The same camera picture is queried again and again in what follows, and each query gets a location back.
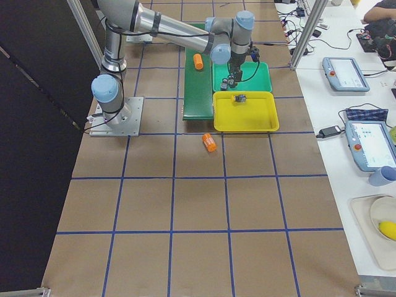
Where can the beige bowl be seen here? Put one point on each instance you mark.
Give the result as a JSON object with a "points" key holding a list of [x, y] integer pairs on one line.
{"points": [[382, 209]]}

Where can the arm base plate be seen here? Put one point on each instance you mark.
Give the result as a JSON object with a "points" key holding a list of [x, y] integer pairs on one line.
{"points": [[133, 117], [145, 38]]}

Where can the beige serving tray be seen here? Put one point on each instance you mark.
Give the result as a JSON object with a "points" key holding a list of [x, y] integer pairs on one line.
{"points": [[382, 249]]}

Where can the orange foam cylinder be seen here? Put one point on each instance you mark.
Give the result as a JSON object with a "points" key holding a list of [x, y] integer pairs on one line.
{"points": [[198, 62]]}

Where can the yellow toy banana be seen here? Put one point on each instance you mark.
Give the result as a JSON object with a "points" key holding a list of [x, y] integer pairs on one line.
{"points": [[388, 229]]}

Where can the yellow plastic tray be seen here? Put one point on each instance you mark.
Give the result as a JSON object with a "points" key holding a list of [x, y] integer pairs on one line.
{"points": [[257, 114]]}

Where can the black power adapter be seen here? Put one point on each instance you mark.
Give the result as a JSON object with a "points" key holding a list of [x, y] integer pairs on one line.
{"points": [[329, 132]]}

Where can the green conveyor belt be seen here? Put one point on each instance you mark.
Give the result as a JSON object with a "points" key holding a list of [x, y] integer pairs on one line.
{"points": [[197, 88]]}

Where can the upper teach pendant tablet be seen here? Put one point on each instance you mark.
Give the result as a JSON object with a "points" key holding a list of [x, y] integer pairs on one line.
{"points": [[344, 75]]}

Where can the blue plaid cloth pouch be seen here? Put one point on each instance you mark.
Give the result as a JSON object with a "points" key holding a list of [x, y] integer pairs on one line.
{"points": [[367, 115]]}

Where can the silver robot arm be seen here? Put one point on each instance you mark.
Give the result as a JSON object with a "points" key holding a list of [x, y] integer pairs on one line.
{"points": [[225, 40]]}

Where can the blue plastic cup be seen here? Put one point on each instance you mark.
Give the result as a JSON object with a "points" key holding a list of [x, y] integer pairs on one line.
{"points": [[382, 176]]}

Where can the left aluminium frame post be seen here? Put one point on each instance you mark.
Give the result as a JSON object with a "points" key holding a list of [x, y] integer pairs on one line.
{"points": [[86, 29]]}

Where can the teach pendant tablet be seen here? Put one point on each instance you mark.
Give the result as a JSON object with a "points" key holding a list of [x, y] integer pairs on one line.
{"points": [[370, 144], [344, 75]]}

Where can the green plastic tray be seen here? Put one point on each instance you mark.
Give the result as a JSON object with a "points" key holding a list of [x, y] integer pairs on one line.
{"points": [[261, 80]]}

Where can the aluminium frame post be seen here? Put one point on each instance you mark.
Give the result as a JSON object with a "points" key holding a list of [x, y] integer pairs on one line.
{"points": [[315, 10], [86, 29]]}

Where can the yellow push button switch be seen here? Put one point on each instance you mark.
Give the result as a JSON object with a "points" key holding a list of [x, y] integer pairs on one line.
{"points": [[240, 98]]}

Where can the person in dark clothes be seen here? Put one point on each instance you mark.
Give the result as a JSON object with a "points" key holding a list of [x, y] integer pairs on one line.
{"points": [[378, 18]]}

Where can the green push button switch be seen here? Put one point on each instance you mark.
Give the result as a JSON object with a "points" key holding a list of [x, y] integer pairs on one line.
{"points": [[231, 82]]}

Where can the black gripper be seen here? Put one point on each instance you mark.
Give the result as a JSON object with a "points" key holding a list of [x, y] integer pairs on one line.
{"points": [[236, 63]]}

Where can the lower teach pendant tablet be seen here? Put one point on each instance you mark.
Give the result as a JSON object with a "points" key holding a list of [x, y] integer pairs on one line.
{"points": [[370, 144]]}

